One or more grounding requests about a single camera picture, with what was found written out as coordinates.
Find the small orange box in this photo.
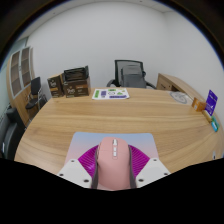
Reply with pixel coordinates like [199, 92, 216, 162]
[191, 97, 207, 112]

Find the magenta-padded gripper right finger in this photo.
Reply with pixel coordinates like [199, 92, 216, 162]
[127, 144, 172, 189]

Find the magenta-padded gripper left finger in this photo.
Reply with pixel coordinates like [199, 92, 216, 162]
[56, 144, 100, 190]

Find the pink and blue mouse pad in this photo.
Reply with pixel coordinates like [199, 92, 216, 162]
[64, 131, 160, 168]

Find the white printed sticker sheet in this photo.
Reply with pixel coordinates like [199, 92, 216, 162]
[91, 87, 131, 101]

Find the round white disc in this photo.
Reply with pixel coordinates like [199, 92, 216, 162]
[169, 91, 189, 105]

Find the pink computer mouse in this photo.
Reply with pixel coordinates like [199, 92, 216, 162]
[95, 136, 134, 192]

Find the black box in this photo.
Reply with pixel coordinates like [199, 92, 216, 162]
[62, 65, 90, 83]

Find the wooden shelf cabinet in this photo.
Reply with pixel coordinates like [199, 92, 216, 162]
[5, 45, 38, 126]

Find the wooden side desk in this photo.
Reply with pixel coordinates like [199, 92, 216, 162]
[156, 72, 206, 103]

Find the purple box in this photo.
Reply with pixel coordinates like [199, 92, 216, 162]
[204, 89, 219, 117]

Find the small teal packet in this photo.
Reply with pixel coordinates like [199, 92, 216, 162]
[210, 116, 220, 133]

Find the grey bag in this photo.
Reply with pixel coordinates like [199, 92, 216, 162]
[120, 64, 147, 89]

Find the black mesh office chair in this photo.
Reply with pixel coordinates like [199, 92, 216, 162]
[106, 59, 157, 90]

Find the black visitor chair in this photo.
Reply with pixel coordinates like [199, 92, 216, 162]
[25, 76, 48, 116]

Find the wide brown cardboard box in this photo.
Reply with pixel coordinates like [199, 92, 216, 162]
[61, 76, 92, 99]

